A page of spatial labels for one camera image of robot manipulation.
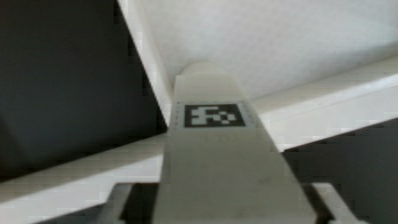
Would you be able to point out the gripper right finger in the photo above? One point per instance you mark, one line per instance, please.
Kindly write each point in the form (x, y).
(331, 208)

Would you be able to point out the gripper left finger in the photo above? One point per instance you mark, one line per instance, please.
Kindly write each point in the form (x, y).
(130, 204)

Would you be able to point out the white front obstacle rail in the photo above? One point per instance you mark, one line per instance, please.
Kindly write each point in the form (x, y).
(82, 176)

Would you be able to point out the white desk leg block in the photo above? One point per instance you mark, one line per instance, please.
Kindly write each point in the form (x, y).
(228, 184)

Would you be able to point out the white desk top tray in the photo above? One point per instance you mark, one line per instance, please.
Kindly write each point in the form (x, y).
(306, 49)

